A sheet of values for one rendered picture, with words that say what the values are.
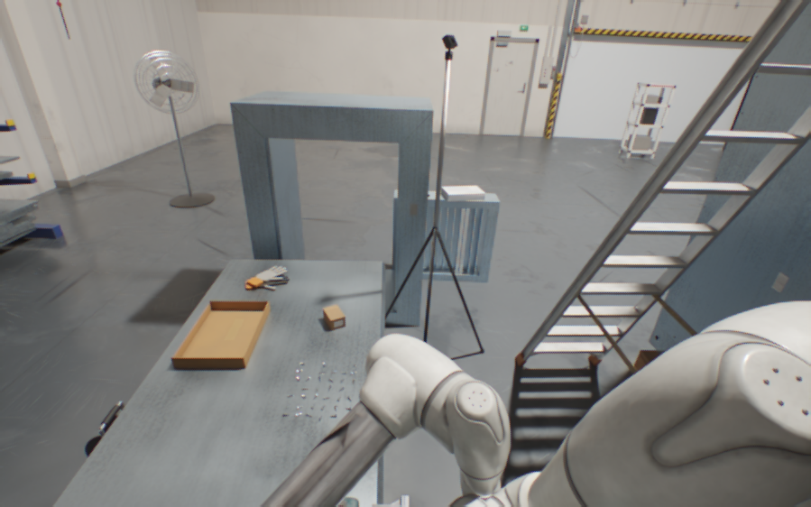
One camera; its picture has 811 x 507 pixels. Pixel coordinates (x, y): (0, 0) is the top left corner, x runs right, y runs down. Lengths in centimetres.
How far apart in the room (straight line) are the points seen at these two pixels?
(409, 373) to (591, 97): 1075
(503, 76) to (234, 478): 983
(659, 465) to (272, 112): 248
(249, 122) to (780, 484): 259
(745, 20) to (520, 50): 487
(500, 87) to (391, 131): 809
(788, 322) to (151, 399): 185
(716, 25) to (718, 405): 1194
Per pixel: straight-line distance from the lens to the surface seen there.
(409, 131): 249
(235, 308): 225
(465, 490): 130
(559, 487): 46
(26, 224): 540
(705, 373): 33
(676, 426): 33
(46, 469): 282
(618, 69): 1146
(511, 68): 1048
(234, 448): 163
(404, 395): 78
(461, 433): 72
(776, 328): 44
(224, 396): 181
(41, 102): 703
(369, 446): 80
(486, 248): 357
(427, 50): 1024
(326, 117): 253
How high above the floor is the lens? 190
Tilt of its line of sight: 27 degrees down
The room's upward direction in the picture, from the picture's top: 2 degrees clockwise
